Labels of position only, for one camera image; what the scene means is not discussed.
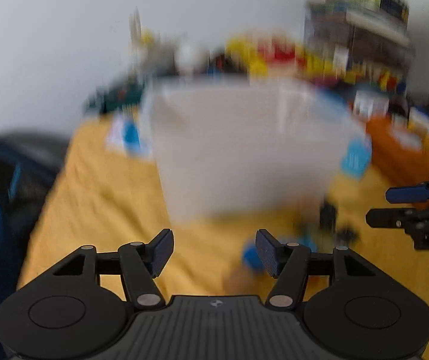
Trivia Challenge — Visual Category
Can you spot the dark blue bag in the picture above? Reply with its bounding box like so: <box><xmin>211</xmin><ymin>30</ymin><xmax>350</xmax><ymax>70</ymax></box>
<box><xmin>0</xmin><ymin>131</ymin><xmax>69</xmax><ymax>359</ymax></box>

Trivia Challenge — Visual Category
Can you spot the white ceramic cup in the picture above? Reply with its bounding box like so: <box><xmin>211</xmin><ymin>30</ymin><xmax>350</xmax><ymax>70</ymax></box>
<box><xmin>175</xmin><ymin>43</ymin><xmax>209</xmax><ymax>76</ymax></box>

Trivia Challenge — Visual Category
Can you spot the translucent white plastic bin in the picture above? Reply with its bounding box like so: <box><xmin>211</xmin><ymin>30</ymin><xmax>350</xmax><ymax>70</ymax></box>
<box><xmin>139</xmin><ymin>77</ymin><xmax>365</xmax><ymax>222</ymax></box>

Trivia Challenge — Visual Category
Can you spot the stack of books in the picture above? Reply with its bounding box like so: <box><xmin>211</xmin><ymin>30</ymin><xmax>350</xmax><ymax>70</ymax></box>
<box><xmin>304</xmin><ymin>0</ymin><xmax>415</xmax><ymax>76</ymax></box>

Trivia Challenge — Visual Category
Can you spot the white plastic bag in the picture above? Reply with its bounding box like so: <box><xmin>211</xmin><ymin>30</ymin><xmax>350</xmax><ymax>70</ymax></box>
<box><xmin>129</xmin><ymin>8</ymin><xmax>176</xmax><ymax>81</ymax></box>

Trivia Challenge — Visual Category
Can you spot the white printed carton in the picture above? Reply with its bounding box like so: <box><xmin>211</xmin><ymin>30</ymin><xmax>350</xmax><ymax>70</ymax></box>
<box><xmin>353</xmin><ymin>91</ymin><xmax>389</xmax><ymax>119</ymax></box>

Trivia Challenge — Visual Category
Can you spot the teal cardboard box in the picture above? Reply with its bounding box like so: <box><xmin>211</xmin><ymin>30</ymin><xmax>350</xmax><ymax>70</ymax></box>
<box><xmin>340</xmin><ymin>136</ymin><xmax>371</xmax><ymax>180</ymax></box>

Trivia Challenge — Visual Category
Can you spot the yellow red snack bag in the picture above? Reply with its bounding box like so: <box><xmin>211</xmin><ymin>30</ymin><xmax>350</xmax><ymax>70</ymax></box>
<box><xmin>224</xmin><ymin>33</ymin><xmax>338</xmax><ymax>80</ymax></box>

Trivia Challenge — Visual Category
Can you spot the yellow quilted cloth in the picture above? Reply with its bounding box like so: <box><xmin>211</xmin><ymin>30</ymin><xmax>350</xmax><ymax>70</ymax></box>
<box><xmin>17</xmin><ymin>114</ymin><xmax>429</xmax><ymax>360</ymax></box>

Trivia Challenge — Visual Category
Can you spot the white blue flat package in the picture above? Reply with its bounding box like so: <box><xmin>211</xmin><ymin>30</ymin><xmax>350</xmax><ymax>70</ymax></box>
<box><xmin>106</xmin><ymin>114</ymin><xmax>152</xmax><ymax>158</ymax></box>

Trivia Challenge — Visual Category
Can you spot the large blue toy brick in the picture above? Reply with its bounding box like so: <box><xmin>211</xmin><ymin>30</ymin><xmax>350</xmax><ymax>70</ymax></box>
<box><xmin>242</xmin><ymin>235</ymin><xmax>318</xmax><ymax>273</ymax></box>

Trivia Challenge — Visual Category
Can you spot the colourful wooden toy set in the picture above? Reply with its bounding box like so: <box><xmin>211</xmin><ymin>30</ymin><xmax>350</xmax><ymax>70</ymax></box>
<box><xmin>337</xmin><ymin>63</ymin><xmax>407</xmax><ymax>94</ymax></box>

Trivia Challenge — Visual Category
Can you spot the upside-down black toy car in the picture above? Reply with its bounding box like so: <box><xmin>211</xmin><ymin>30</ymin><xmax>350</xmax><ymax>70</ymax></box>
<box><xmin>296</xmin><ymin>197</ymin><xmax>360</xmax><ymax>242</ymax></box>

